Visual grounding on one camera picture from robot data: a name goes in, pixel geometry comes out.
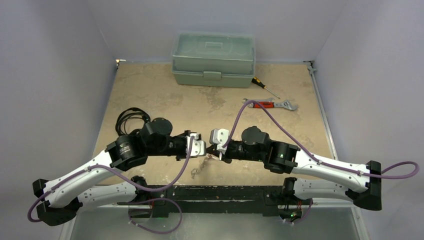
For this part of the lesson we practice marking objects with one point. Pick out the red handled adjustable wrench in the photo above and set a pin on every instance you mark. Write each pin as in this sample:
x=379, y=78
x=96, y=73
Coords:
x=271, y=104

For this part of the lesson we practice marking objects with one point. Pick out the green plastic toolbox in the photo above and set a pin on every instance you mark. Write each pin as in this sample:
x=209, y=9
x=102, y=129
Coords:
x=214, y=59

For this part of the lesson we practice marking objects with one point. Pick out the silver open-end wrench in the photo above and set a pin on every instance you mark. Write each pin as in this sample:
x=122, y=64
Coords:
x=259, y=100

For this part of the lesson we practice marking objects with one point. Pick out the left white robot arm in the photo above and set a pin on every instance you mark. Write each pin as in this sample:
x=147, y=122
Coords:
x=100, y=181

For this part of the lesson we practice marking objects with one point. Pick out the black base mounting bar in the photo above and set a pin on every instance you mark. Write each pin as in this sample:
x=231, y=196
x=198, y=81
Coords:
x=267, y=200

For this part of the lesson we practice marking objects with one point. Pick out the silver metal key holder plate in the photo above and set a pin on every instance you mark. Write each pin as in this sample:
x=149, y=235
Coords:
x=201, y=171

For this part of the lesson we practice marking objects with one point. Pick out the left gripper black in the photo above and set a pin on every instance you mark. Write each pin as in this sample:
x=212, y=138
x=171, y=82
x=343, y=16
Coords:
x=183, y=135

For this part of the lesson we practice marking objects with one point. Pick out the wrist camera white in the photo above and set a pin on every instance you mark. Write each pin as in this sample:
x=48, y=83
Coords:
x=195, y=146
x=218, y=138

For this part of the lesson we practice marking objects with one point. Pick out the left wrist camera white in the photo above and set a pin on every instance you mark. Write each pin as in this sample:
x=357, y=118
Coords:
x=195, y=146

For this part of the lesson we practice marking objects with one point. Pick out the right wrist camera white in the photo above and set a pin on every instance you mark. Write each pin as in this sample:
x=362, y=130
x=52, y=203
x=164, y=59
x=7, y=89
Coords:
x=218, y=138

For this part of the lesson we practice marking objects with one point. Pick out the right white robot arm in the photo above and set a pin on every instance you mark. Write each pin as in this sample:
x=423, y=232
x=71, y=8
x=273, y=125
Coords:
x=355, y=182

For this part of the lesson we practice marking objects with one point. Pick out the black yellow screwdriver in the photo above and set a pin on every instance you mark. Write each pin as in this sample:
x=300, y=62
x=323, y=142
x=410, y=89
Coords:
x=257, y=82

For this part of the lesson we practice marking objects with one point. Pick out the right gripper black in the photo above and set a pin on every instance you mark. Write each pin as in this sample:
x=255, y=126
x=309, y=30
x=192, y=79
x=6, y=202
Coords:
x=227, y=151

